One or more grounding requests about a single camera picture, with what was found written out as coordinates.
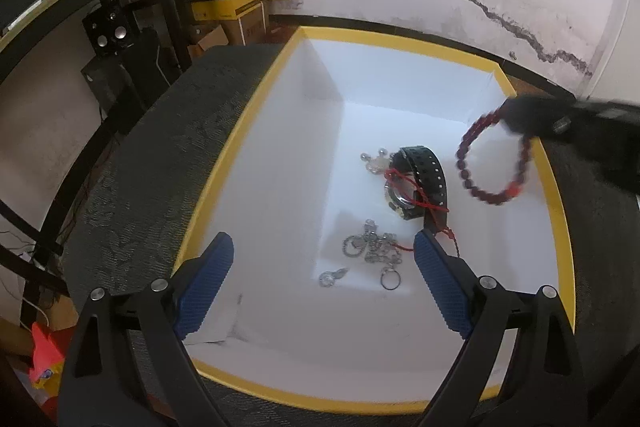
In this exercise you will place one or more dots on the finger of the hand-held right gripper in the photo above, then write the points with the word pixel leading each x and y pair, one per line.
pixel 535 117

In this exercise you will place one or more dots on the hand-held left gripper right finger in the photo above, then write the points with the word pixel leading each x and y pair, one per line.
pixel 442 288

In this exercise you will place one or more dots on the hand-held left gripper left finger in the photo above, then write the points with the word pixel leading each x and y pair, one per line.
pixel 205 288

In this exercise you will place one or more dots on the black wristwatch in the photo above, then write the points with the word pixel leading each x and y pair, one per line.
pixel 430 172

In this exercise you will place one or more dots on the yellow box with white inside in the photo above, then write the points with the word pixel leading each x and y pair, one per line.
pixel 280 187

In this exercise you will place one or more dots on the silver crown brooch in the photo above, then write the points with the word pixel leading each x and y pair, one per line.
pixel 375 166

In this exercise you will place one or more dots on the black subwoofer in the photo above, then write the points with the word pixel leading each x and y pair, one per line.
pixel 115 87

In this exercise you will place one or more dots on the brown cardboard box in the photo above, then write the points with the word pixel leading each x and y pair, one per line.
pixel 250 31

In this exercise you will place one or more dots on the black speaker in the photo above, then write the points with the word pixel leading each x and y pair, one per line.
pixel 107 32

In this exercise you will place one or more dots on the yellow and black box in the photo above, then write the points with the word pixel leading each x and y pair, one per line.
pixel 225 9

